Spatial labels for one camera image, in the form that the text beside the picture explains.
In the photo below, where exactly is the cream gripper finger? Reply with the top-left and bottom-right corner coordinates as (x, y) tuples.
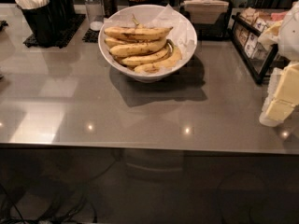
(258, 20), (282, 50)
(265, 62), (299, 121)

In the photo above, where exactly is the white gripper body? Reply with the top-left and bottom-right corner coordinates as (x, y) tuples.
(278, 1), (299, 61)

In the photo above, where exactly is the front right yellow banana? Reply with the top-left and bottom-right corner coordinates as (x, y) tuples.
(134, 39), (182, 74)

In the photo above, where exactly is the white ceramic bowl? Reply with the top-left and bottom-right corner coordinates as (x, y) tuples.
(103, 18), (194, 83)

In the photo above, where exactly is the lower middle yellow banana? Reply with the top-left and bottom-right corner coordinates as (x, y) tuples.
(114, 45), (170, 67)

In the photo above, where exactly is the top yellow banana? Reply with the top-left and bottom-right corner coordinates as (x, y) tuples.
(104, 26), (172, 40)

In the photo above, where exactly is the small left yellow banana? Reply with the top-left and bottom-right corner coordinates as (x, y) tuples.
(104, 37), (126, 48)

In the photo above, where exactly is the napkin dispenser box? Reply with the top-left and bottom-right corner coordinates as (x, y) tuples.
(182, 0), (232, 40)

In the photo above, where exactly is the small black shaker mat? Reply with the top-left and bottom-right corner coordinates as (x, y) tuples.
(82, 29), (99, 43)

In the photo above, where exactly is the clear salt shaker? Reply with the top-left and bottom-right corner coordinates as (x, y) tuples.
(84, 0), (104, 32)

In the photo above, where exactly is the rear black cutlery cup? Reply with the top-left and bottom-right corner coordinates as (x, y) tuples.
(49, 0), (75, 31)

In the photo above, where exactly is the black cutlery cup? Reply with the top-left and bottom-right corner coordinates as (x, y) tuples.
(49, 0), (75, 31)
(20, 2), (56, 47)

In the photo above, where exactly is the front black cutlery cup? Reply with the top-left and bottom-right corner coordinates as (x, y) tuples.
(20, 2), (56, 47)

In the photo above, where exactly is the black rubber mat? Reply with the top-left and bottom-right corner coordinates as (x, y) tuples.
(23, 14), (86, 49)

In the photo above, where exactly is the black wire condiment rack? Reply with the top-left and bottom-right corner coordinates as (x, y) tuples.
(228, 7), (287, 84)

